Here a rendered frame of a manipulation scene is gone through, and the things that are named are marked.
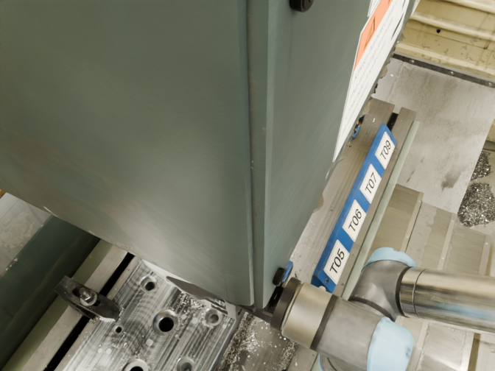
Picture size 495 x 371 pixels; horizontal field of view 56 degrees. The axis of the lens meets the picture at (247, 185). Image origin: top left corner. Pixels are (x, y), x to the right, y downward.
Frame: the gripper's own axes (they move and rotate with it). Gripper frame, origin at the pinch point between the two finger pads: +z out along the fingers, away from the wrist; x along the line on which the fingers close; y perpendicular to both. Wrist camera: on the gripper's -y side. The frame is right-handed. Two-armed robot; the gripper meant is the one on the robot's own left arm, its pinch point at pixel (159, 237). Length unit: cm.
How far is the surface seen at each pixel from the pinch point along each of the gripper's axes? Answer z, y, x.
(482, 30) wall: -34, 24, 100
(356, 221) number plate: -23, 33, 35
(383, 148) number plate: -22, 31, 56
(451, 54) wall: -29, 34, 101
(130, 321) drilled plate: 7.3, 27.2, -7.2
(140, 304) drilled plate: 7.4, 27.2, -3.6
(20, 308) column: 44, 54, -12
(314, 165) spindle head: -21.3, -36.7, -5.7
